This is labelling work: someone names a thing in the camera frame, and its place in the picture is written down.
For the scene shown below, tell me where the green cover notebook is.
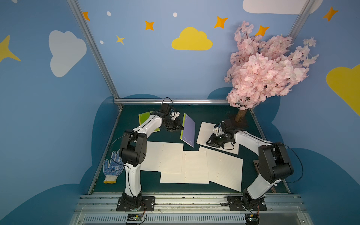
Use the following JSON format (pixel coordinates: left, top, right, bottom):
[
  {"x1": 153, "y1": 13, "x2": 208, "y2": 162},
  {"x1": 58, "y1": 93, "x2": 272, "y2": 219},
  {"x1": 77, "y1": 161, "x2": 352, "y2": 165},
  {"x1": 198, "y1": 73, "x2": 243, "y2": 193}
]
[{"x1": 135, "y1": 112, "x2": 162, "y2": 136}]

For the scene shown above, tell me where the white lined notebook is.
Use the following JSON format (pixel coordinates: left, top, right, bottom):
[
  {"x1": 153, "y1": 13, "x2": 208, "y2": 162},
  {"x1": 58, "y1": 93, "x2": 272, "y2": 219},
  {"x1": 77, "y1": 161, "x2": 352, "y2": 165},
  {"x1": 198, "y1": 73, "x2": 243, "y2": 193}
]
[{"x1": 180, "y1": 113, "x2": 196, "y2": 148}]

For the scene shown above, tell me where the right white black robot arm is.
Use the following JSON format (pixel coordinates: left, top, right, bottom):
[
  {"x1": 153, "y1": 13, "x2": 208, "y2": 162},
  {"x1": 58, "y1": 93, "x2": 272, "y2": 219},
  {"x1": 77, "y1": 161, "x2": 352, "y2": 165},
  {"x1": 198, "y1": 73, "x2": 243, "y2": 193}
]
[{"x1": 205, "y1": 120, "x2": 294, "y2": 201}]

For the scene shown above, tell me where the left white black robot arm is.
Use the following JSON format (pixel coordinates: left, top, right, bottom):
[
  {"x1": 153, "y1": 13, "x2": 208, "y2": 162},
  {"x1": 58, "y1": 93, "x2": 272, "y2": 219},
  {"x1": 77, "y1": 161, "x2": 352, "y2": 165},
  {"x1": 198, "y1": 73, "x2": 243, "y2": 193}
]
[{"x1": 119, "y1": 103, "x2": 184, "y2": 198}]

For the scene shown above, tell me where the pink cherry blossom tree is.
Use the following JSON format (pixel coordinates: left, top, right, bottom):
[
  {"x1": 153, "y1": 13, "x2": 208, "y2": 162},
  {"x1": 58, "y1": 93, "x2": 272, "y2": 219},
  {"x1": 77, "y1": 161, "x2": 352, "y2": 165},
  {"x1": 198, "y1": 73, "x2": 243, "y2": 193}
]
[{"x1": 224, "y1": 21, "x2": 318, "y2": 123}]

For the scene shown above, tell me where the white blue dotted work glove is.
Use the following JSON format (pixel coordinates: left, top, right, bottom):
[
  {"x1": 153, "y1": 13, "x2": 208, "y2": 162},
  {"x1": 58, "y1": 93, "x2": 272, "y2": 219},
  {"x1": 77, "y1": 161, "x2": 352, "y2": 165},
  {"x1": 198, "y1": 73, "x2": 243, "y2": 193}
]
[{"x1": 103, "y1": 151, "x2": 125, "y2": 184}]

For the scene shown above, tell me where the right controller board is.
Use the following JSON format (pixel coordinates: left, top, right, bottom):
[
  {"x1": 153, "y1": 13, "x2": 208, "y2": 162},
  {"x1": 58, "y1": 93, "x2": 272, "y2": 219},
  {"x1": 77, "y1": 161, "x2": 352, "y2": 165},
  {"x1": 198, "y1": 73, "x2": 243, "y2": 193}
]
[{"x1": 245, "y1": 214, "x2": 260, "y2": 225}]

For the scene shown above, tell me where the controller board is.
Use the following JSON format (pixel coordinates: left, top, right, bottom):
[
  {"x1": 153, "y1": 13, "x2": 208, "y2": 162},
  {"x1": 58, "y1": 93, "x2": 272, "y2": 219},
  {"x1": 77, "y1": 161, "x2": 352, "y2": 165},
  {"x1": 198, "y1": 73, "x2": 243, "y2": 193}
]
[
  {"x1": 245, "y1": 214, "x2": 260, "y2": 225},
  {"x1": 126, "y1": 214, "x2": 145, "y2": 225}
]

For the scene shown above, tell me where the left controller board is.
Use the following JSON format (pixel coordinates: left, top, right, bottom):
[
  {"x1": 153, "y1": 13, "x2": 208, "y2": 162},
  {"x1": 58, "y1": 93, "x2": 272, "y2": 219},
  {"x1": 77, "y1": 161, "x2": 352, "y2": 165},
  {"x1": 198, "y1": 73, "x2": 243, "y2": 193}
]
[{"x1": 126, "y1": 214, "x2": 145, "y2": 225}]

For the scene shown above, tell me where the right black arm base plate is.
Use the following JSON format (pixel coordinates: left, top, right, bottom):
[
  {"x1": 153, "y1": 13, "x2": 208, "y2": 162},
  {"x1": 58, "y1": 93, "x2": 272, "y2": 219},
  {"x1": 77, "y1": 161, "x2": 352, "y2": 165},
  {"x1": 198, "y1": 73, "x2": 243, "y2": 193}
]
[{"x1": 226, "y1": 196, "x2": 267, "y2": 212}]

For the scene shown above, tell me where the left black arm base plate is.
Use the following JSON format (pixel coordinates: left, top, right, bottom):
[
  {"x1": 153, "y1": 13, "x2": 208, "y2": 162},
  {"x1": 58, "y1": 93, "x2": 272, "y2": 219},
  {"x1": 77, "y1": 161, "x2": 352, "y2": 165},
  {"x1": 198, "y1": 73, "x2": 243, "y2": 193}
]
[{"x1": 116, "y1": 196, "x2": 156, "y2": 212}]

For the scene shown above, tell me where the aluminium rail frame front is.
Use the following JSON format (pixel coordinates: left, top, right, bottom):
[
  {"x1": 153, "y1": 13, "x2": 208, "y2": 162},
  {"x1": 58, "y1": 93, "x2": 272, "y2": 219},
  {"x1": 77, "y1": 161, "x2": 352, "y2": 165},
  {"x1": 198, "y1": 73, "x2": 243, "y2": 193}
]
[{"x1": 70, "y1": 193, "x2": 313, "y2": 225}]

